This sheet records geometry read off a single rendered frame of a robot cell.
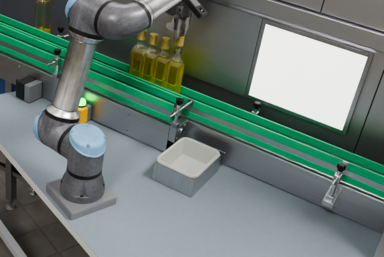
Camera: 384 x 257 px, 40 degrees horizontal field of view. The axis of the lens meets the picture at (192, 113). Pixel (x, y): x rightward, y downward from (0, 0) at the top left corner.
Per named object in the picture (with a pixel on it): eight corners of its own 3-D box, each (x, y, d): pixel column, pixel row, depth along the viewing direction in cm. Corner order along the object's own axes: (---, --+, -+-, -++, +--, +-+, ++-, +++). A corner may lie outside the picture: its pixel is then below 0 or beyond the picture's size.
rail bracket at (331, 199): (338, 204, 199) (356, 153, 188) (325, 227, 185) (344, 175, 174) (325, 199, 200) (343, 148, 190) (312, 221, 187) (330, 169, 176)
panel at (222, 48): (346, 132, 207) (375, 52, 191) (344, 135, 205) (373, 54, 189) (152, 58, 239) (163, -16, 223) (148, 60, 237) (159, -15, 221)
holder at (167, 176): (223, 165, 215) (227, 149, 212) (191, 197, 193) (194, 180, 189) (187, 148, 221) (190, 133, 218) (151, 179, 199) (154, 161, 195)
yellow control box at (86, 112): (91, 120, 229) (92, 105, 225) (79, 127, 223) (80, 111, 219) (78, 114, 231) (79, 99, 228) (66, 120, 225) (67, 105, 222)
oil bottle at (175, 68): (178, 104, 227) (186, 58, 216) (171, 108, 222) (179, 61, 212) (167, 99, 229) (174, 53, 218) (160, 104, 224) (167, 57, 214)
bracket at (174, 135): (186, 134, 219) (189, 120, 215) (175, 143, 211) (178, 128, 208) (179, 131, 220) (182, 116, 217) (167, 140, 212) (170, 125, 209)
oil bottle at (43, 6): (50, 40, 263) (52, -12, 251) (43, 43, 259) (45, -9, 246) (41, 37, 265) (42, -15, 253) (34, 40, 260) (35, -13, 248)
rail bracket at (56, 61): (62, 78, 231) (63, 49, 224) (50, 83, 225) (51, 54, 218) (54, 75, 232) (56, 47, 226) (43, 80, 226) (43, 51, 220)
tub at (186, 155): (218, 170, 211) (222, 151, 207) (191, 197, 193) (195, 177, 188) (180, 153, 217) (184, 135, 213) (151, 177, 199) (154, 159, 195)
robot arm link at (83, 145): (84, 181, 170) (88, 147, 163) (55, 162, 176) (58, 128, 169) (110, 167, 179) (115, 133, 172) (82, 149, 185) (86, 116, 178)
